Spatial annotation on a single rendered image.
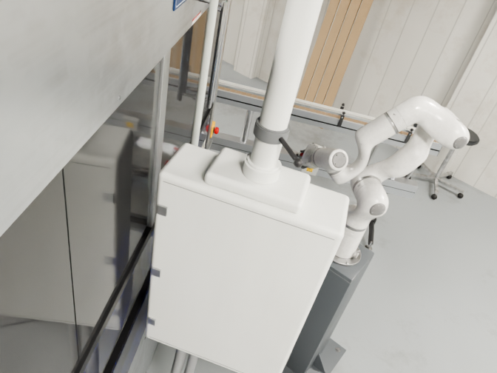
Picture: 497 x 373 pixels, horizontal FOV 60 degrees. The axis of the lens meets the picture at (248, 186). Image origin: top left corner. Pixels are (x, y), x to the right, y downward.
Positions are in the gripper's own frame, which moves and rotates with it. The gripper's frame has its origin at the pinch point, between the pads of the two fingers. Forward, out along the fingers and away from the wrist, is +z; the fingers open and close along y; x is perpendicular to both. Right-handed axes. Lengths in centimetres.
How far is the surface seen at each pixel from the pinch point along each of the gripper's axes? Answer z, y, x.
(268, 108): -81, 7, -50
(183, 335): -36, 80, -28
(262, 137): -79, 13, -47
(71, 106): -106, 26, -85
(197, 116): -34, 11, -56
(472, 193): 164, -73, 261
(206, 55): -45, -5, -63
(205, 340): -40, 77, -22
